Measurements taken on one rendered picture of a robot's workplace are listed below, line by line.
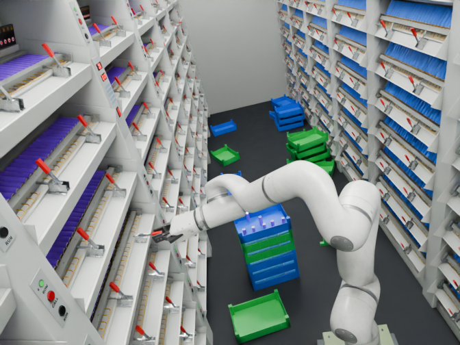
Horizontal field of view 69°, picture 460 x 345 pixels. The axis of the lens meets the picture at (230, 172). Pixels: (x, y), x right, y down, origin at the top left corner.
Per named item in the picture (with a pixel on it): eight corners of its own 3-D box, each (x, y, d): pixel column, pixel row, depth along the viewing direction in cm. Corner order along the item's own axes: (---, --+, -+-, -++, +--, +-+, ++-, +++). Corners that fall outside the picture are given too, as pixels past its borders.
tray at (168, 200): (181, 175, 206) (182, 155, 200) (172, 242, 154) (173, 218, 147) (147, 172, 204) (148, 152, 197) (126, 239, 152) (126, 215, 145)
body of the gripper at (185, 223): (205, 236, 114) (176, 246, 115) (206, 218, 123) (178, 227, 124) (196, 220, 110) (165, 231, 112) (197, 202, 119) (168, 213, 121)
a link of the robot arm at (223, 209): (199, 202, 113) (207, 229, 111) (235, 189, 111) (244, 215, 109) (205, 203, 121) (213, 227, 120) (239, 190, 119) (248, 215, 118)
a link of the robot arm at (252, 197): (250, 152, 94) (196, 185, 117) (270, 206, 92) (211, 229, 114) (272, 148, 100) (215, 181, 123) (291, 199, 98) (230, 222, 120)
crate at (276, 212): (280, 209, 207) (278, 198, 203) (291, 228, 189) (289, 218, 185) (234, 222, 205) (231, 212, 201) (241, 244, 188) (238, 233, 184)
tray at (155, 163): (171, 146, 196) (172, 124, 190) (157, 208, 144) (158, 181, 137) (135, 144, 194) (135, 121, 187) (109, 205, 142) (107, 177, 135)
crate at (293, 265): (287, 246, 223) (285, 237, 219) (298, 267, 205) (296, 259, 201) (244, 259, 221) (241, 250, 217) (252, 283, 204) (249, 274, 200)
